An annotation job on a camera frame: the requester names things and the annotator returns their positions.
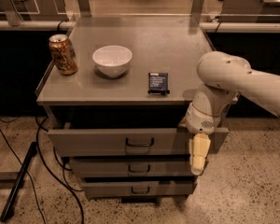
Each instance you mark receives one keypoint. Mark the grey drawer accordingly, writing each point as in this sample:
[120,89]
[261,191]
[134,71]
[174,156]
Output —
[133,167]
[120,142]
[138,189]

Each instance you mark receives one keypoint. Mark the orange soda can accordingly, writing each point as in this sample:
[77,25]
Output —
[63,54]

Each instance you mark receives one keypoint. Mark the grey middle drawer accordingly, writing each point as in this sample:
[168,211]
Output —
[133,167]

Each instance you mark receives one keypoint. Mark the grey drawer cabinet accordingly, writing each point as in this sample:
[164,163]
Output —
[90,100]

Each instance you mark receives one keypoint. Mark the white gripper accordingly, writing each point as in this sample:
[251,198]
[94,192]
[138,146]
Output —
[200,119]

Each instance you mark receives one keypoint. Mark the grey top drawer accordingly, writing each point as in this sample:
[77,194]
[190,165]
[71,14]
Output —
[120,142]

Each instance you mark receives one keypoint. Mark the black bar on floor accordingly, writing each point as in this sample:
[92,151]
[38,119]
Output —
[8,209]

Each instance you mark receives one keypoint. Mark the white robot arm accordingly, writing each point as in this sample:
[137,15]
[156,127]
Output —
[224,77]

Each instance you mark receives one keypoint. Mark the white ceramic bowl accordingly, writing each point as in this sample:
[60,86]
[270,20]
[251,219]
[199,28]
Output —
[112,60]

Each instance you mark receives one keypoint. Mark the glass barrier with posts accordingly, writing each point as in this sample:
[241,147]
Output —
[250,16]

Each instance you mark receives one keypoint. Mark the grey bottom drawer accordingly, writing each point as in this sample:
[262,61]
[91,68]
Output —
[138,189]

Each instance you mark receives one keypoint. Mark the dark blue small box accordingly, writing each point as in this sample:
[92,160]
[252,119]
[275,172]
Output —
[158,83]

